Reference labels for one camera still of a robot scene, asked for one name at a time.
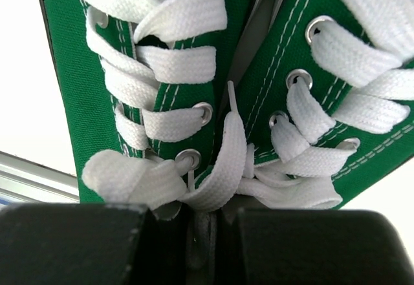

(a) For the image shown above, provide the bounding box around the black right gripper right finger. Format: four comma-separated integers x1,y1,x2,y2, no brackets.
216,208,413,284

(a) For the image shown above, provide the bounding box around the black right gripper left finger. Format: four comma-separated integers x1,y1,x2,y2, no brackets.
1,204,186,284

